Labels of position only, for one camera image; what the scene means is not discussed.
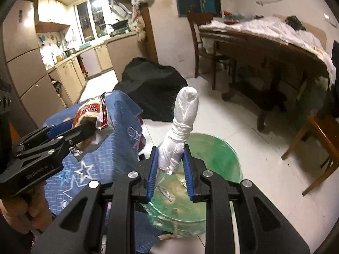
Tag red snack wrapper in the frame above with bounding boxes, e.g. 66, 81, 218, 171
69, 92, 115, 163

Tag person's left hand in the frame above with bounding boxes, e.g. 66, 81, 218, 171
0, 185, 54, 235

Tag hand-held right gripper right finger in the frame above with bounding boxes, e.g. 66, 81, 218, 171
183, 143, 310, 254

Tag light wooden chair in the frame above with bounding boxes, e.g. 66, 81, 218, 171
281, 112, 339, 196

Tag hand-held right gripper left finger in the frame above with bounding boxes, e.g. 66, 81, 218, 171
32, 146, 159, 254

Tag range hood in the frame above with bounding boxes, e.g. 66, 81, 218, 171
108, 0, 133, 15

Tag black cloth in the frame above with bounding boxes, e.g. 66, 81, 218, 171
113, 57, 189, 123

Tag black item on table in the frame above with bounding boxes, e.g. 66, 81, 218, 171
285, 15, 306, 31

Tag white table cloth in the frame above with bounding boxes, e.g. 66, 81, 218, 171
199, 16, 337, 85

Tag hanging plastic bags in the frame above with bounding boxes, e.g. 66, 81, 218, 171
131, 0, 155, 41

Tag kitchen base cabinets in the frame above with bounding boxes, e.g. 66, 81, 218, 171
46, 36, 138, 106

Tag blue star-printed cloth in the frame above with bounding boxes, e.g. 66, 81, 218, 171
44, 90, 165, 254

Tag green plastic bin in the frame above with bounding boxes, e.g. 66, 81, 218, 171
140, 133, 243, 240

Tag kitchen wall cabinet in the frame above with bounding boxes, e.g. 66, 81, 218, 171
34, 0, 71, 33

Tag wooden dining table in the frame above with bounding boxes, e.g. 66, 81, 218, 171
199, 24, 337, 131

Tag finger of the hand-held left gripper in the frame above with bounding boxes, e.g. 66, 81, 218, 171
16, 123, 96, 169
12, 121, 75, 150

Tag black wok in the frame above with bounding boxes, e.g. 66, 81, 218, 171
104, 18, 130, 31

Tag colourful items on table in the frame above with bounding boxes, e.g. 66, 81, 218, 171
222, 11, 255, 23

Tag black chair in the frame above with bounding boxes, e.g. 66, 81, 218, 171
331, 40, 339, 66

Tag kitchen window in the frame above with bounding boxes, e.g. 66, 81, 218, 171
75, 0, 106, 43

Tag dark wooden chair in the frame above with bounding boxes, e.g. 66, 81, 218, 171
187, 12, 237, 90

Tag white knotted tissue bundle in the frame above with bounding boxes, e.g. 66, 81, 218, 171
157, 86, 200, 175

